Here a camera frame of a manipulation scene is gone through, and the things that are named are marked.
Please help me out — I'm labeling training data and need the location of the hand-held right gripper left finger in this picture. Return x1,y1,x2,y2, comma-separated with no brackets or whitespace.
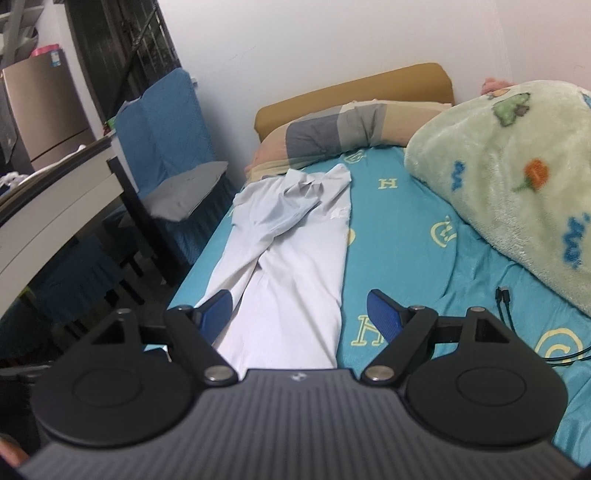
90,289,240,385

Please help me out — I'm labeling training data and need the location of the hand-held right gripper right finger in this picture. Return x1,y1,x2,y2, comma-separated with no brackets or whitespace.
360,289,512,385

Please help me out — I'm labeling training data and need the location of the white shirt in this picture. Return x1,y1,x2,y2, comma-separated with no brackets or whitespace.
194,164,353,377

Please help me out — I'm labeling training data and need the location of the teal printed bed sheet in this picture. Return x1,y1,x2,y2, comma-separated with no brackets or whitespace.
166,147,591,476

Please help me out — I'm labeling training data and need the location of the grey seat cushion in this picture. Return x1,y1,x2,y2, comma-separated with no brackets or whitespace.
145,161,230,222

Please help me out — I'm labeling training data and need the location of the blue covered chair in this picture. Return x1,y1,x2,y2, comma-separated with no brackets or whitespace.
114,68,238,282

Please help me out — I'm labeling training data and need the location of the plaid pillow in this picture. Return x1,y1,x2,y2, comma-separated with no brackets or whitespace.
245,99,453,183

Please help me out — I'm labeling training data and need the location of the green printed fleece blanket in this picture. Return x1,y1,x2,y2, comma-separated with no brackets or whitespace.
404,80,591,319

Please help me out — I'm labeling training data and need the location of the white table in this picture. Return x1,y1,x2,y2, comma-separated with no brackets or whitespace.
0,138,160,324

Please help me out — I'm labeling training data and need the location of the brown headboard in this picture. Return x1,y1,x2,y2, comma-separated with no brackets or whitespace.
254,63,455,144

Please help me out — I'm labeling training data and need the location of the pink cloth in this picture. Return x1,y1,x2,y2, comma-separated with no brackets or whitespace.
480,76,518,96

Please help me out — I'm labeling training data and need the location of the silver refrigerator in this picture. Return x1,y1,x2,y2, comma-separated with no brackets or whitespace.
0,54,103,174

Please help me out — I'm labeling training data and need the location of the dark window grille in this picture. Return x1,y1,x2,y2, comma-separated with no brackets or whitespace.
65,0,182,134

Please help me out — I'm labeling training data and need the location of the black cable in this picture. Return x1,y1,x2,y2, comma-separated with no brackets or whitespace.
494,286,591,366

